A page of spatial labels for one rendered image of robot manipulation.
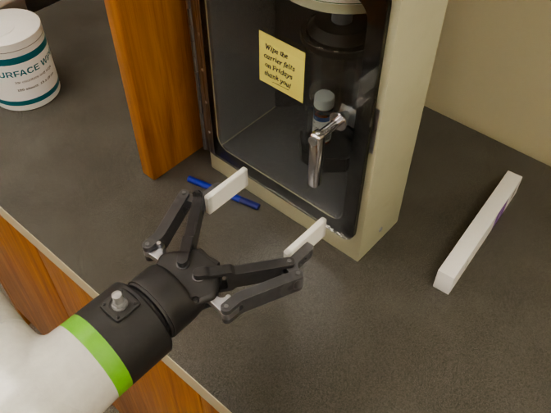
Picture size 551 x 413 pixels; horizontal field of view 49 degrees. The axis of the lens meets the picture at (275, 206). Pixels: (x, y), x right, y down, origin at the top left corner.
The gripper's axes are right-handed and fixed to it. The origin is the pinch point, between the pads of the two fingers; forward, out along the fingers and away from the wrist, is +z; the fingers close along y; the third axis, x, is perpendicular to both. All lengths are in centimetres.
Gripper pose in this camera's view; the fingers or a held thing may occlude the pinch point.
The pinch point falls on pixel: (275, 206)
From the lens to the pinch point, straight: 73.3
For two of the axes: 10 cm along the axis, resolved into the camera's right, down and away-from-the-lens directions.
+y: -7.5, -4.9, 4.4
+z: 6.6, -5.5, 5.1
